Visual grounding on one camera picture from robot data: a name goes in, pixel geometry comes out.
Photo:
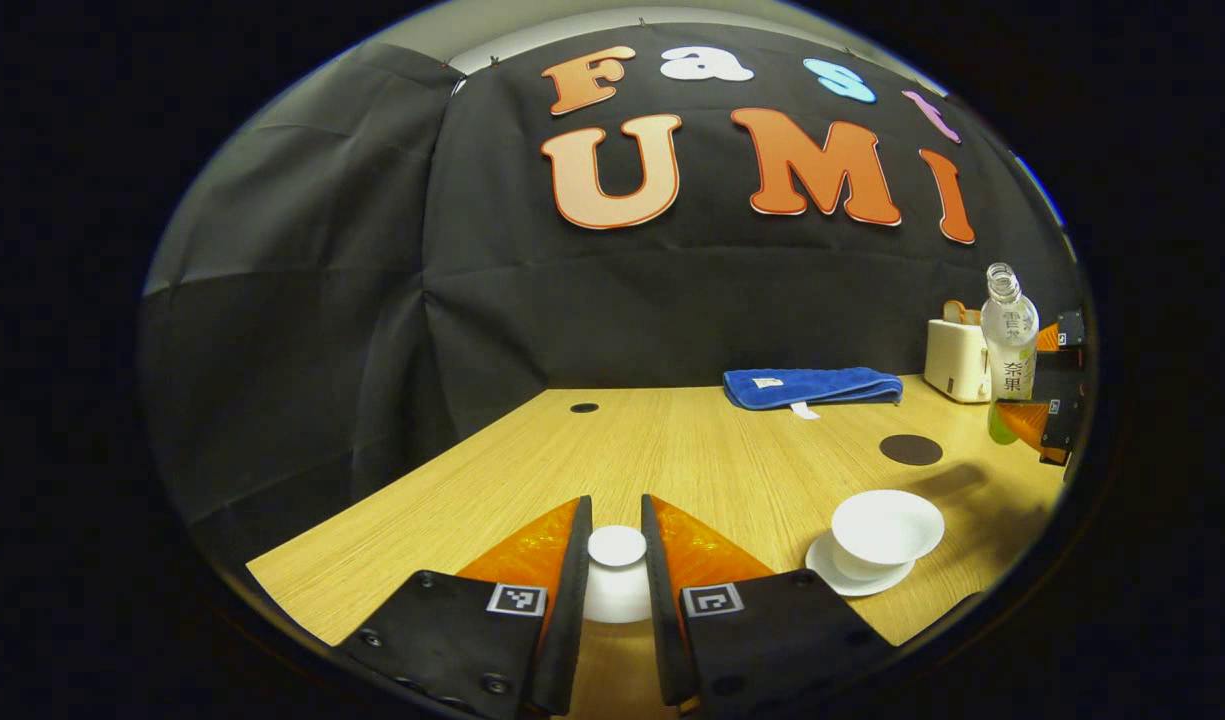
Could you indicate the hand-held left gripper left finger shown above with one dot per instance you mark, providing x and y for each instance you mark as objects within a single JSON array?
[{"x": 572, "y": 620}]

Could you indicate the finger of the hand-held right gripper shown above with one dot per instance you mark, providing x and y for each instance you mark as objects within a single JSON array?
[
  {"x": 1057, "y": 420},
  {"x": 1067, "y": 330}
]

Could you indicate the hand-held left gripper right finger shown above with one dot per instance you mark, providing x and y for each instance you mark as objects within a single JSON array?
[{"x": 657, "y": 620}]

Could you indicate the white teacup lid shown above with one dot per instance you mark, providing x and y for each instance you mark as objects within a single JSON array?
[{"x": 618, "y": 590}]

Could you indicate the clear water bottle green label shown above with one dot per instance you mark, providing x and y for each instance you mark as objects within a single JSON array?
[{"x": 1008, "y": 340}]

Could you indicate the dark brown round coaster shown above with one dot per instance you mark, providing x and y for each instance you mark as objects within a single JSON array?
[{"x": 910, "y": 449}]

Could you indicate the white teacup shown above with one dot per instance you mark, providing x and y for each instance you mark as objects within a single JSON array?
[{"x": 887, "y": 525}]

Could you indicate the toast slice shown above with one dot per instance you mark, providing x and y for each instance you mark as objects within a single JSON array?
[
  {"x": 954, "y": 312},
  {"x": 974, "y": 316}
]

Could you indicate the white toaster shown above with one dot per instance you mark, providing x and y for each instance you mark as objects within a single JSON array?
[{"x": 954, "y": 360}]

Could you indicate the white saucer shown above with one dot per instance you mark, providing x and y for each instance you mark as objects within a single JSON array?
[{"x": 832, "y": 575}]

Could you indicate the blue folded towel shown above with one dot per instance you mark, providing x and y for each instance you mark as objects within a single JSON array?
[{"x": 812, "y": 386}]

